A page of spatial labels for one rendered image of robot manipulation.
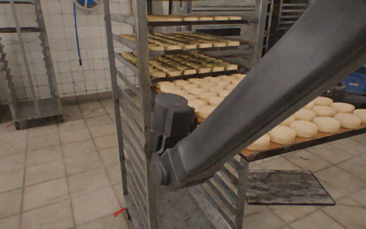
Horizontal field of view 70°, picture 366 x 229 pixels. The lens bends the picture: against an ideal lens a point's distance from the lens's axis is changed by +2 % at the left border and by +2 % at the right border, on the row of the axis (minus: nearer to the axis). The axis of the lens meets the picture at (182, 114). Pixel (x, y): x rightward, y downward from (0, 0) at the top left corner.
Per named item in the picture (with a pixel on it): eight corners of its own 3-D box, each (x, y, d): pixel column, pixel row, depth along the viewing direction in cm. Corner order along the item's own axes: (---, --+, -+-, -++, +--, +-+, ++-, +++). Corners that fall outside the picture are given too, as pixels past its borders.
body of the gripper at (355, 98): (335, 80, 77) (365, 82, 74) (327, 112, 80) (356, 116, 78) (338, 86, 71) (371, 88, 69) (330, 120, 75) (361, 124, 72)
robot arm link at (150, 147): (139, 162, 47) (167, 173, 46) (143, 130, 45) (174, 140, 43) (155, 145, 54) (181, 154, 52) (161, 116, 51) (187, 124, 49)
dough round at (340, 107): (343, 117, 62) (344, 109, 61) (324, 111, 66) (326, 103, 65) (358, 114, 64) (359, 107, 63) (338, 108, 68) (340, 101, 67)
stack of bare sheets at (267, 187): (247, 204, 182) (248, 201, 181) (236, 171, 219) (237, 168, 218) (335, 205, 182) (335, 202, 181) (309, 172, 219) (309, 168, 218)
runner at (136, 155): (162, 194, 103) (162, 188, 102) (155, 196, 102) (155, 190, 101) (126, 130, 157) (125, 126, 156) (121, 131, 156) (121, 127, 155)
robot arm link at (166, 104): (159, 191, 40) (205, 180, 45) (172, 126, 35) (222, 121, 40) (133, 149, 49) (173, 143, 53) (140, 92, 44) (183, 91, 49)
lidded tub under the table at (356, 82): (334, 88, 367) (338, 69, 357) (354, 83, 388) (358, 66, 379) (363, 95, 336) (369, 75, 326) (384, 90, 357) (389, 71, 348)
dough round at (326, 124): (319, 133, 53) (321, 124, 52) (307, 124, 58) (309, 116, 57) (344, 133, 53) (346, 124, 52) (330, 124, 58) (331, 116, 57)
